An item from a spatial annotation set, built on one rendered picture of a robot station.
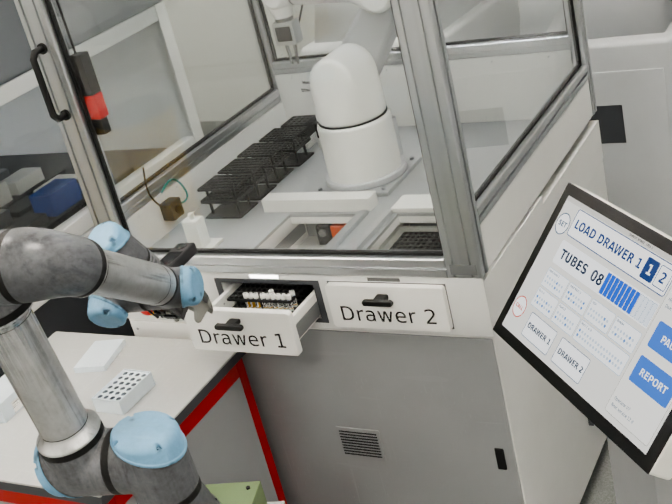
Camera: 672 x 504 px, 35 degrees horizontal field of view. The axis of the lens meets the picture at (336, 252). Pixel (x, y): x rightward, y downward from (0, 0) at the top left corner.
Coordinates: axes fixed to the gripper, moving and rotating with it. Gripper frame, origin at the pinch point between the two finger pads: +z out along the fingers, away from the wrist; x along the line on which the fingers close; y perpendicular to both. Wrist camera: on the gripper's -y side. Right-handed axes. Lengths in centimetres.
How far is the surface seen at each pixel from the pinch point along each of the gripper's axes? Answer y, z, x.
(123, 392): 16.6, 13.0, -25.0
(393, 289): -14.1, 18.2, 34.7
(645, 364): 15, -17, 100
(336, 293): -13.3, 19.4, 20.0
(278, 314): -3.7, 10.9, 12.2
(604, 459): -15, 130, 54
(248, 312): -3.8, 10.8, 4.3
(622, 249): -6, -15, 93
